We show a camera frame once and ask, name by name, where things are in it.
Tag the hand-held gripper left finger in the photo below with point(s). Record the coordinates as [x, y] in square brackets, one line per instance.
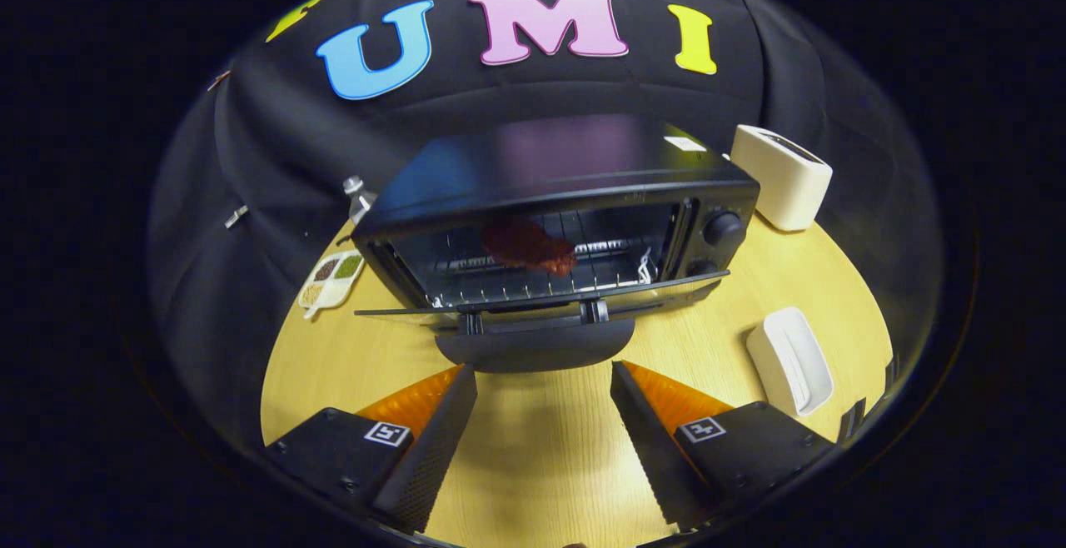
[433, 456]

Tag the copper clip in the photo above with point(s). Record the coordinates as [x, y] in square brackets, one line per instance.
[218, 79]

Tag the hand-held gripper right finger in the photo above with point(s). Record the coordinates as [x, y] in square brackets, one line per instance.
[645, 448]

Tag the divided dish with grains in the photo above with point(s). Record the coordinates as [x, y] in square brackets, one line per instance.
[331, 280]

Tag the red-brown meat slice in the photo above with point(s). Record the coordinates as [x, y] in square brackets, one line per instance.
[529, 246]

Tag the white pop-up toaster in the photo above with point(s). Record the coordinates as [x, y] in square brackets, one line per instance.
[781, 177]

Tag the white rectangular dish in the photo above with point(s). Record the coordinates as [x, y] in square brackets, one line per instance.
[789, 361]

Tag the black toaster oven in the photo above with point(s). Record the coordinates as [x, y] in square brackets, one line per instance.
[541, 161]

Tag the silver clip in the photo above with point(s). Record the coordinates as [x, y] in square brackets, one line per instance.
[236, 216]

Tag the clear plastic bottle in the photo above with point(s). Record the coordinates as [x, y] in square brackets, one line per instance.
[358, 198]

